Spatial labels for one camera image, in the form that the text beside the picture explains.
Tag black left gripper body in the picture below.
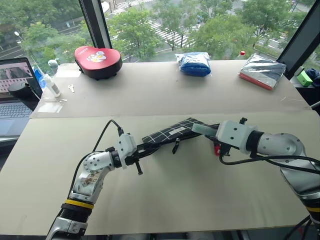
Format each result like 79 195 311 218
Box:
124 147 147 166

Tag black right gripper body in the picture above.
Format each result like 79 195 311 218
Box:
212 139 239 158

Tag black grid pouch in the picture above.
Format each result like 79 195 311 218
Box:
141 117 221 156

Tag blue towel in plastic bag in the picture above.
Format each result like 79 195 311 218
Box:
174 51 212 78

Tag silver and red packet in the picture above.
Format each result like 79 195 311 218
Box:
238 53 287 92

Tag red heart-shaped cushion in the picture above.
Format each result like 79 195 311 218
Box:
73 45 124 81

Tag green plastic box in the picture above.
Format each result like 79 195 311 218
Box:
296 65 314 88

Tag white plastic bottle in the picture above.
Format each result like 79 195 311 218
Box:
40 73 62 99

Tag dark blue cloth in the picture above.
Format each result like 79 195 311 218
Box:
305 67 320 89

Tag grey-green lidded cup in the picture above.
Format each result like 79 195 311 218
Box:
47 58 60 76

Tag blue plastic object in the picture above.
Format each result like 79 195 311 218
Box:
33 67 46 89

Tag open laptop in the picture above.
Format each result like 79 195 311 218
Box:
0 57 44 142

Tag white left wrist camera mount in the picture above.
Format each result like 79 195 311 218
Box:
115 133 138 170

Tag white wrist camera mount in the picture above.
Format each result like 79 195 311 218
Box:
215 120 259 155
115 133 138 170

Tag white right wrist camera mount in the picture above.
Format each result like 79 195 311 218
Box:
215 120 259 155

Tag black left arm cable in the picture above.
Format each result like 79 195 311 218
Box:
67 119 125 195

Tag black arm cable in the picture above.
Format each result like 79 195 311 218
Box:
218 149 320 176
67 119 125 195

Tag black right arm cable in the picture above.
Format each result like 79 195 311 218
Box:
218 149 320 176

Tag black cables under table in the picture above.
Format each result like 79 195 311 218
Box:
281 214 315 240

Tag black window frame post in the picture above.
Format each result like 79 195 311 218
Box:
275 0 320 81
78 0 114 50

